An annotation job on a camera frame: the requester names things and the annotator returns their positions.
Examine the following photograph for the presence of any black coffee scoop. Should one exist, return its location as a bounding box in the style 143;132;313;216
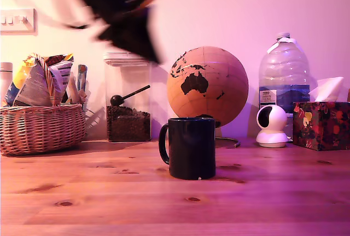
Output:
110;84;151;107

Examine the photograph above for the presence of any clear jar of coffee beans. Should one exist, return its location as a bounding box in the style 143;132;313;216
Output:
103;51;153;142

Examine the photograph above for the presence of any dark coffee mug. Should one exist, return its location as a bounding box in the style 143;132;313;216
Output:
158;117;217;181

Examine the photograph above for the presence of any blue sachet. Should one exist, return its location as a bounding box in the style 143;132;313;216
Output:
77;64;89;111

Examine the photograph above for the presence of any red-topped printed snack bag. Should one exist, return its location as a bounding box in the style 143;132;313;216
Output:
44;53;75;103

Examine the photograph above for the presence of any cork globe on stand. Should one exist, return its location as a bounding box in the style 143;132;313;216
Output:
166;45;250;148

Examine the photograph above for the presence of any white printed snack bag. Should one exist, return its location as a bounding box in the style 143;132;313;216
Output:
11;60;53;107

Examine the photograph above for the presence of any yellow snack bag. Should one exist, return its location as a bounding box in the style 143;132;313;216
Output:
4;54;38;107

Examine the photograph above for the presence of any wicker basket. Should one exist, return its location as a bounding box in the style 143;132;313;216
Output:
0;55;87;157

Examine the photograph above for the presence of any white bottle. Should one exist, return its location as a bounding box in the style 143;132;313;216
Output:
0;62;14;107

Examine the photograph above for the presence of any large clear water bottle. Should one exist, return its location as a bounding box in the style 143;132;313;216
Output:
258;31;312;118

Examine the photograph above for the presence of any white tissue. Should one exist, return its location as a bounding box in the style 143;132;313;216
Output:
308;76;345;103

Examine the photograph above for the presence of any floral tissue box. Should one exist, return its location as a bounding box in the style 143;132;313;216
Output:
293;101;350;152

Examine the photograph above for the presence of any thick black cable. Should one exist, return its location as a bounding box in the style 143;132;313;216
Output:
61;22;92;31

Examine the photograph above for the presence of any white wall switch plate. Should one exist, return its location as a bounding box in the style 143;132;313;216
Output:
0;8;37;34

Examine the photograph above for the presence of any small white round camera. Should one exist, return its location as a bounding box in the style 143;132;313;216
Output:
255;104;290;148

